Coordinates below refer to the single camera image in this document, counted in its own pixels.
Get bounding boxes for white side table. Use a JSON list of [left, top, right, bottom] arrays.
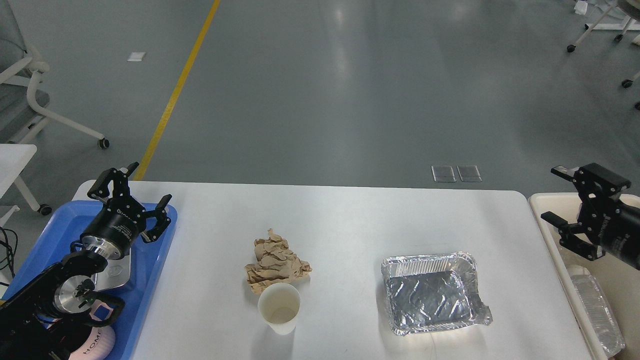
[[0, 143, 53, 216]]

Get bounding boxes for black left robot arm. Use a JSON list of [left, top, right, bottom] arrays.
[[1, 162, 172, 360]]

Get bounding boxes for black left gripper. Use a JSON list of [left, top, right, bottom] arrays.
[[80, 161, 173, 260]]

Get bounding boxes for clear floor plate right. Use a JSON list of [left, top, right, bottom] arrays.
[[456, 165, 483, 182]]

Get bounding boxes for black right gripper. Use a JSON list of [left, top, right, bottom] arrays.
[[541, 162, 640, 271]]

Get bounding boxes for crumpled brown paper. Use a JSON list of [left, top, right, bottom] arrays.
[[244, 228, 313, 295]]

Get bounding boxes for beige plastic bin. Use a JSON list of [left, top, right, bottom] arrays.
[[528, 193, 640, 360]]

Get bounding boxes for aluminium foil tray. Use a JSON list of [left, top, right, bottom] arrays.
[[381, 251, 493, 337]]

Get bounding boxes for black cables at left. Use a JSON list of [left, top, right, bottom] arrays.
[[0, 226, 20, 288]]

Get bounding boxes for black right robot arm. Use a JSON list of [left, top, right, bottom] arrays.
[[541, 162, 640, 270]]

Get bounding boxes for stainless steel rectangular container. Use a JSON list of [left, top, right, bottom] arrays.
[[92, 249, 132, 292]]

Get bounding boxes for white paper cup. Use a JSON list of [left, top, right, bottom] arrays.
[[257, 283, 301, 335]]

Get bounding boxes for pink HOME mug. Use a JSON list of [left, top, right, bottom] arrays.
[[65, 325, 116, 360]]

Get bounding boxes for clear floor plate left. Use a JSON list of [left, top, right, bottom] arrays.
[[430, 165, 457, 183]]

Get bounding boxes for blue plastic tray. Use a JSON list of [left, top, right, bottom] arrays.
[[1, 200, 178, 360]]

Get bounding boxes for white wheeled stand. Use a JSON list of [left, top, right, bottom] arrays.
[[566, 0, 640, 89]]

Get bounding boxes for clear floor plate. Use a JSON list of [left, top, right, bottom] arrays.
[[430, 165, 457, 183], [456, 165, 483, 182]]

